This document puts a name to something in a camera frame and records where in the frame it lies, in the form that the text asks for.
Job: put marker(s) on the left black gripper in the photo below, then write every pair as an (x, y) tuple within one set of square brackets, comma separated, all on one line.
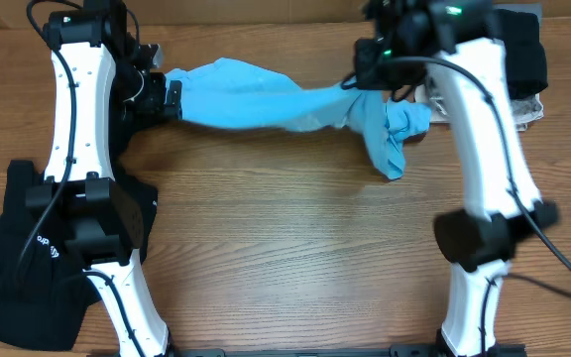
[(156, 104)]

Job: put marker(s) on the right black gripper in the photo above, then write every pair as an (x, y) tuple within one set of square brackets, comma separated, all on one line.
[(374, 79)]

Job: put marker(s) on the light blue t-shirt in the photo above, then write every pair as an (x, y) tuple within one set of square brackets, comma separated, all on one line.
[(231, 94)]

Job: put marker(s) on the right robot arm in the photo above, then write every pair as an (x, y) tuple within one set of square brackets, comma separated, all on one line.
[(455, 44)]

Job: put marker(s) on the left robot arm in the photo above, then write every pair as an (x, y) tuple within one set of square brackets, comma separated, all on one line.
[(109, 86)]

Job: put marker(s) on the folded black garment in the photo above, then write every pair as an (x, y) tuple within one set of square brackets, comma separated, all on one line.
[(526, 62)]

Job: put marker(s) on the folded grey garment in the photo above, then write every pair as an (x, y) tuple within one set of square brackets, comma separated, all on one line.
[(526, 63)]

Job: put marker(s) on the folded beige garment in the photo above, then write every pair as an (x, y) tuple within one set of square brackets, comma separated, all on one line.
[(525, 111)]

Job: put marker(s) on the black t-shirt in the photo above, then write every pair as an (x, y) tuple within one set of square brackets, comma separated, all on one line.
[(46, 310)]

